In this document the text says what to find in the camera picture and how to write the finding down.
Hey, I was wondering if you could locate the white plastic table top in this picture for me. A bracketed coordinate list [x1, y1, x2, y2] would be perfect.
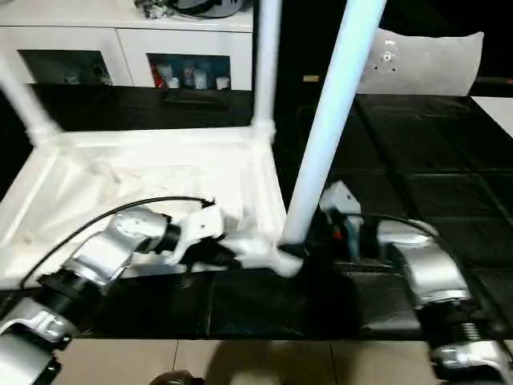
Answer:
[0, 124, 304, 282]

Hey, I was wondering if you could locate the white plastic table leg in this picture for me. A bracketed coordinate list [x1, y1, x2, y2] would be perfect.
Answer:
[280, 0, 388, 248]
[0, 47, 61, 148]
[252, 0, 281, 141]

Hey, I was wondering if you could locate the black work mat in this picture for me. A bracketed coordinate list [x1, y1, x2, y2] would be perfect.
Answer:
[0, 82, 513, 342]

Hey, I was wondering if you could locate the grey printed cushion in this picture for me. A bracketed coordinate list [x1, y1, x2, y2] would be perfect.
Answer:
[356, 27, 485, 96]

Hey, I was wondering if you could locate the black tall furniture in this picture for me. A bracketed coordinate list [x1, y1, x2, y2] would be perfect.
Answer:
[252, 0, 513, 97]

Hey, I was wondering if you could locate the white flat sheet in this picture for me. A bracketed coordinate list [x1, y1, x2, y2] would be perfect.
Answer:
[471, 95, 513, 137]

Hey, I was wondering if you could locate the white glass-door cabinet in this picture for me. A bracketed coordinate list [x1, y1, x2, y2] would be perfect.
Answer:
[0, 0, 256, 91]

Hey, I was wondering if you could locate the dark crumpled cloth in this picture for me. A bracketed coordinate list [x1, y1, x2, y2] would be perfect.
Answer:
[134, 0, 177, 19]

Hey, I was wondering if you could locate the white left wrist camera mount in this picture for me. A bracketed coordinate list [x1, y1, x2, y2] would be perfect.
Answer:
[170, 206, 225, 265]

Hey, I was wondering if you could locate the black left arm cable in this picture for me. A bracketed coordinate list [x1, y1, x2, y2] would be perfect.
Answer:
[19, 195, 217, 290]

